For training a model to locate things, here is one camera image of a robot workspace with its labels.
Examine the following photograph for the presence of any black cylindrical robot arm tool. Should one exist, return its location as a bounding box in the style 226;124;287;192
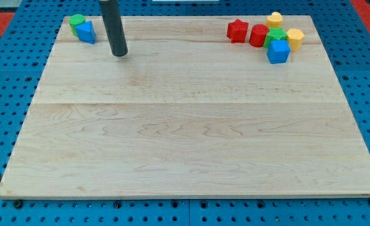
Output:
98;0;128;57

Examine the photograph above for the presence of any light wooden board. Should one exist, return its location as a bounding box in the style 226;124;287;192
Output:
0;16;370;200

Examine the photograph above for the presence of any red star block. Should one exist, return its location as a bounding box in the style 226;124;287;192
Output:
226;18;249;43

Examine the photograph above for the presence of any red cylinder block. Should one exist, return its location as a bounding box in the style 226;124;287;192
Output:
249;24;269;48

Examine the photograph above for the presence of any blue cube block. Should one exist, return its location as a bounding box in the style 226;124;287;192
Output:
267;40;290;64

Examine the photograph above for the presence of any green star block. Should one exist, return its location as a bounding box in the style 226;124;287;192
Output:
263;27;288;48

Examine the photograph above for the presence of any blue triangular prism block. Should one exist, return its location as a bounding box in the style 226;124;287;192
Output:
76;21;96;44

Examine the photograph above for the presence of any yellow heart block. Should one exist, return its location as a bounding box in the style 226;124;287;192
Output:
266;12;283;28

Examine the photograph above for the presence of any yellow hexagon block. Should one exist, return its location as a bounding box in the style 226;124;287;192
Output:
287;28;305;51

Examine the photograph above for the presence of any green cylinder block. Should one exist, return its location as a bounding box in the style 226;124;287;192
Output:
68;14;86;37

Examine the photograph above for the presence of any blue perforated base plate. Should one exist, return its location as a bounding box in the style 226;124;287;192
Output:
0;0;370;225

